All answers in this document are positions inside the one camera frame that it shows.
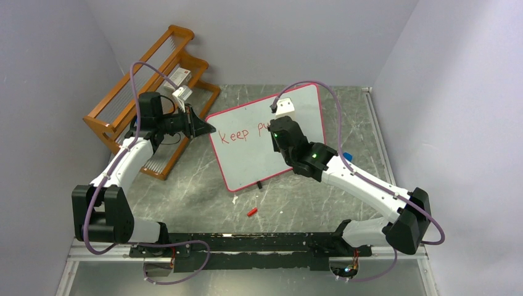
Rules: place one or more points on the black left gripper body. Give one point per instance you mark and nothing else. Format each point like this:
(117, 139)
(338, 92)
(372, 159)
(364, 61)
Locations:
(183, 119)

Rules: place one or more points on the pink-framed whiteboard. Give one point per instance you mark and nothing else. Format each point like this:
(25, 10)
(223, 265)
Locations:
(242, 143)

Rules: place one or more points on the red marker cap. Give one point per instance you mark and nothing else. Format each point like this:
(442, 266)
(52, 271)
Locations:
(252, 212)

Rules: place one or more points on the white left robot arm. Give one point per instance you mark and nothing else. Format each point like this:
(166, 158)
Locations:
(101, 212)

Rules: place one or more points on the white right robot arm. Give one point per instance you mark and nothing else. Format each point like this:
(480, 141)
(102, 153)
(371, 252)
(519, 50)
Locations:
(404, 214)

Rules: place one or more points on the white red box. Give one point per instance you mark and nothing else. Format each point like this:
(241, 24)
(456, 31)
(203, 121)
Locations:
(180, 77)

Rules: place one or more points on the orange wooden rack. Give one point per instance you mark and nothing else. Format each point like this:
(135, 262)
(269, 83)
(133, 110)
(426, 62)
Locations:
(110, 119)

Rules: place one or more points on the blue eraser block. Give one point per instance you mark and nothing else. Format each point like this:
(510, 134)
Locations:
(348, 156)

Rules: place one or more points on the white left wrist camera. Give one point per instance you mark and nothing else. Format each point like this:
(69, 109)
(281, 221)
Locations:
(182, 94)

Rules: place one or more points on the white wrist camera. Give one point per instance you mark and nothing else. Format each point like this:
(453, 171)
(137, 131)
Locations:
(182, 94)
(285, 108)

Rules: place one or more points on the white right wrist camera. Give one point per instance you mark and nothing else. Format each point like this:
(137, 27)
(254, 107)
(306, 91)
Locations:
(285, 108)

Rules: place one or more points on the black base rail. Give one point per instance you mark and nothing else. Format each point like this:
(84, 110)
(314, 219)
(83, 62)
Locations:
(214, 251)

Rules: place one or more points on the aluminium frame rail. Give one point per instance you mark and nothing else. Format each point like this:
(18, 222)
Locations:
(425, 269)

